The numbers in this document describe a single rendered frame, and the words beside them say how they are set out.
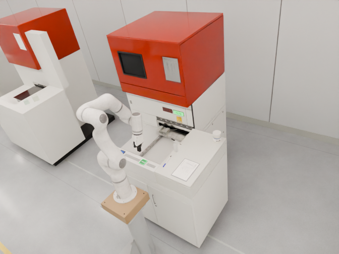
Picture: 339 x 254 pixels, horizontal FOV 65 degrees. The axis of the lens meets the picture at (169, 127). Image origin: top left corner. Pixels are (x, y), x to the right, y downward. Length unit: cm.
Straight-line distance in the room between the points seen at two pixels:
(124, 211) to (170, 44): 132
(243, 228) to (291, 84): 183
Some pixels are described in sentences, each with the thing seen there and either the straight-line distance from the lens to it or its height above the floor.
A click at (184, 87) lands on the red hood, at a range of 225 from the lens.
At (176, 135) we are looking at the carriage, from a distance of 261.
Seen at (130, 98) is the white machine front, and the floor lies 113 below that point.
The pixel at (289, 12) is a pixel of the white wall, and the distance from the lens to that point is 335.
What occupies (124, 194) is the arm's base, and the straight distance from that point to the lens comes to 211.
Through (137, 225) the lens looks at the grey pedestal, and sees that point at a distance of 241.
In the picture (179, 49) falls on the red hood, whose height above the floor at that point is 176.
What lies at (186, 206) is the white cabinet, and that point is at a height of 68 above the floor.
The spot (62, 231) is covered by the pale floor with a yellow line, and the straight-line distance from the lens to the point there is 340.
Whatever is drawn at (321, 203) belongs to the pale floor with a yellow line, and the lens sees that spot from 330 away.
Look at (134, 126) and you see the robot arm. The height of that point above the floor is 135.
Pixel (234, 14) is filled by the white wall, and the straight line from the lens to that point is 356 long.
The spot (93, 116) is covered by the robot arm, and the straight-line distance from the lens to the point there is 166.
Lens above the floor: 253
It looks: 37 degrees down
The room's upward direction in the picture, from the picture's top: 10 degrees counter-clockwise
